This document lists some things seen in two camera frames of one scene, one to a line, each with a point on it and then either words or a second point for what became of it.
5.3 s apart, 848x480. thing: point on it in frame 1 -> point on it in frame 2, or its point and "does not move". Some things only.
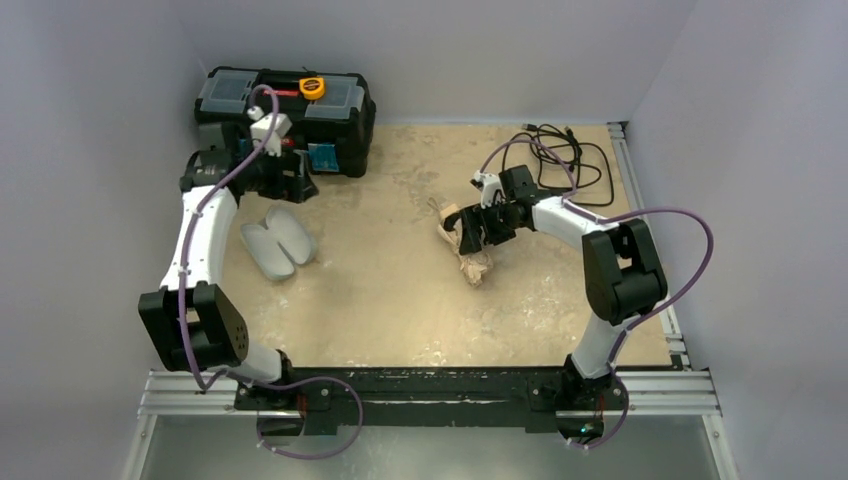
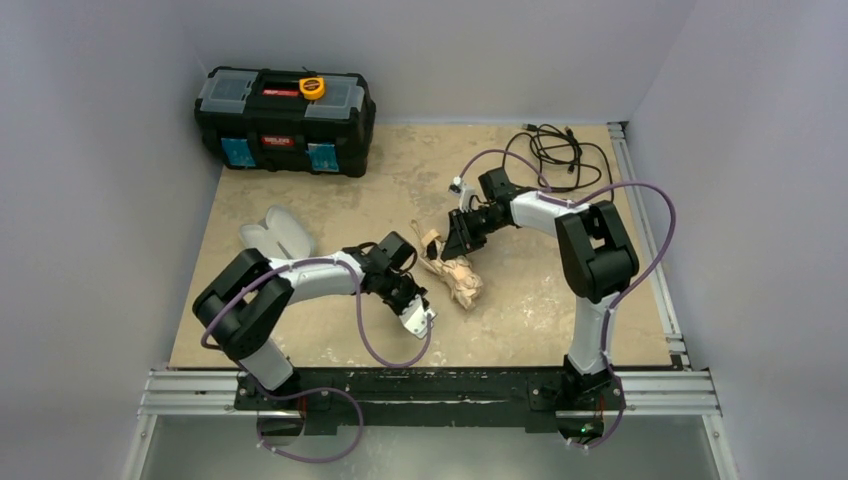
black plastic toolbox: (331, 123) does not move
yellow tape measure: (312, 88) does not move
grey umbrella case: (283, 242) does not move
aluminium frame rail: (673, 391) does not move
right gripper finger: (500, 234) -> (431, 249)
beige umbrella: (474, 266) -> (457, 271)
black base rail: (358, 400) does not move
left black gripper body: (289, 175) -> (408, 295)
